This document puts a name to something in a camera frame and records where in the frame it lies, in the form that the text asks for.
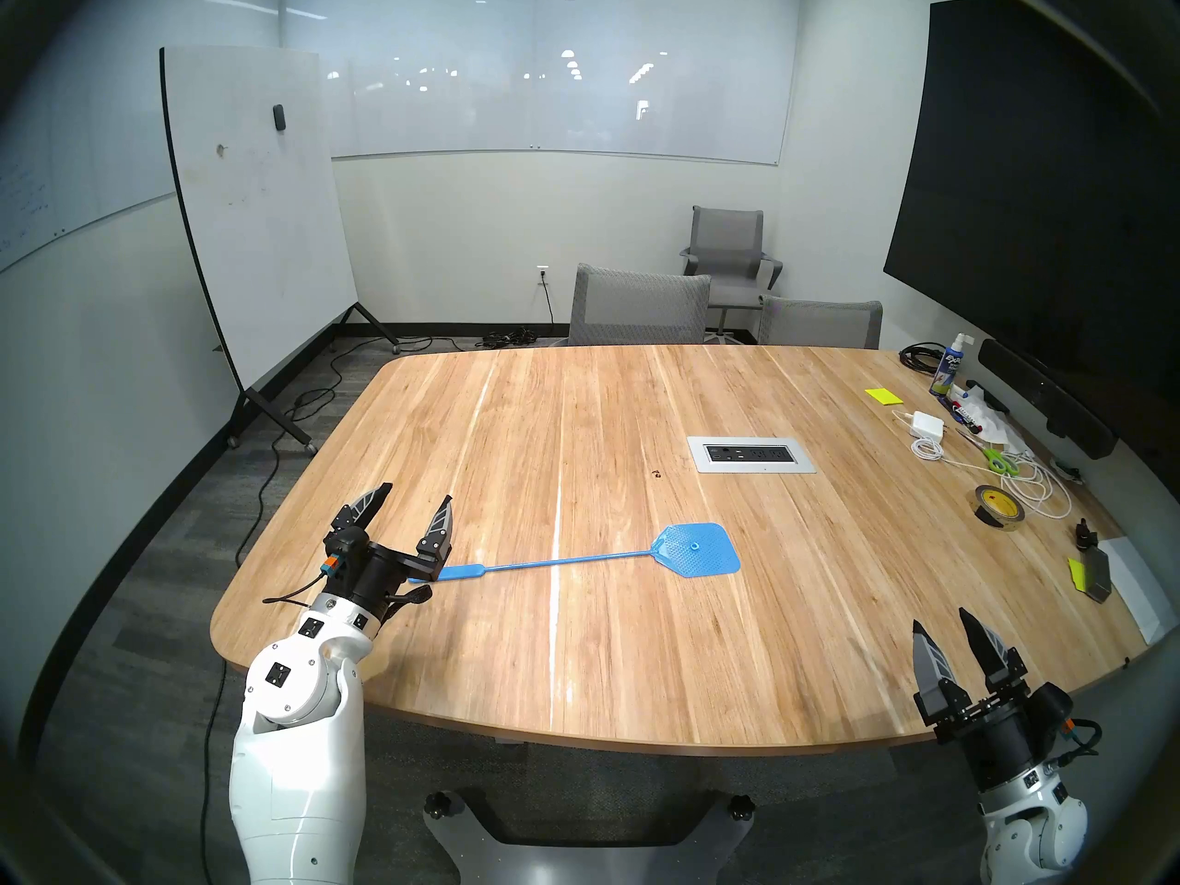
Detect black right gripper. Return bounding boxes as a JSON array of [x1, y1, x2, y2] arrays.
[[912, 608, 1049, 793]]

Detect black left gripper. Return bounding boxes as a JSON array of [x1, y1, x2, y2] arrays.
[[333, 482, 455, 616]]

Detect blue plastic fly swatter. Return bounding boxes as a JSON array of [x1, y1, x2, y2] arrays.
[[407, 522, 742, 585]]

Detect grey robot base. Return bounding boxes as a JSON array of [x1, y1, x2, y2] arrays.
[[422, 786, 757, 885]]

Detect brown packing tape roll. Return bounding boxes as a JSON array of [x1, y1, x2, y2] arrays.
[[974, 485, 1026, 530]]

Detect white paper sheet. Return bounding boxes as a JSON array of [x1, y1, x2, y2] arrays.
[[1097, 537, 1179, 645]]

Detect white plastic bag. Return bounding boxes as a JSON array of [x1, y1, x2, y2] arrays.
[[959, 390, 1033, 455]]

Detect black video sound bar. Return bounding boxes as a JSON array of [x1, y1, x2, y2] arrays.
[[977, 338, 1119, 460]]

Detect whiteboard cleaner spray bottle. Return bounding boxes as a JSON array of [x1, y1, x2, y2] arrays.
[[929, 332, 974, 398]]

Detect silver table power outlet box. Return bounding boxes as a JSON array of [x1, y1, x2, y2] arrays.
[[687, 435, 818, 475]]

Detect grey mesh office chair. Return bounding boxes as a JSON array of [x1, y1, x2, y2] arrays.
[[758, 295, 884, 350], [550, 264, 713, 348]]

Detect white mobile whiteboard on stand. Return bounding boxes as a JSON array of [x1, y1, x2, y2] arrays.
[[159, 46, 402, 455]]

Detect grey office chair with armrests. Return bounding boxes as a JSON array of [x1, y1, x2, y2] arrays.
[[679, 206, 785, 345]]

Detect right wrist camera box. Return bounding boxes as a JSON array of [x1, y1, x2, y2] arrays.
[[1031, 682, 1078, 741]]

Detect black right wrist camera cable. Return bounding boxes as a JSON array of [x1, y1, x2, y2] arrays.
[[1060, 717, 1103, 769]]

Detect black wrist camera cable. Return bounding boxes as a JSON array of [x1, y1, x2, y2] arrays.
[[262, 574, 333, 608], [1060, 717, 1103, 769]]

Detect long black floor cable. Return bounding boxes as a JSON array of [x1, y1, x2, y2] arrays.
[[198, 390, 333, 885]]

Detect black left wrist camera cable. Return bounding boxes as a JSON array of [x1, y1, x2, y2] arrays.
[[262, 574, 333, 608]]

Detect black looped floor cable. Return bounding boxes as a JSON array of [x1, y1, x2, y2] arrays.
[[286, 335, 462, 423]]

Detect black cable bundle with cord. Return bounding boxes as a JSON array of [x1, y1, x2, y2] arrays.
[[475, 277, 557, 349]]

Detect green handled scissors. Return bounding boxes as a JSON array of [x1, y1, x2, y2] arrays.
[[954, 427, 1021, 477]]

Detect white charger cable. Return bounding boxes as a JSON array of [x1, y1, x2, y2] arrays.
[[891, 408, 1075, 523]]

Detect wide glass wall whiteboard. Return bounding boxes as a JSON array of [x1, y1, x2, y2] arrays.
[[281, 0, 803, 167]]

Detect glass wall whiteboard with writing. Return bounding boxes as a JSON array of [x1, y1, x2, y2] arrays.
[[0, 0, 282, 276]]

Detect large black wall screen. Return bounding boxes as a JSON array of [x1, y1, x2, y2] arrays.
[[882, 0, 1180, 469]]

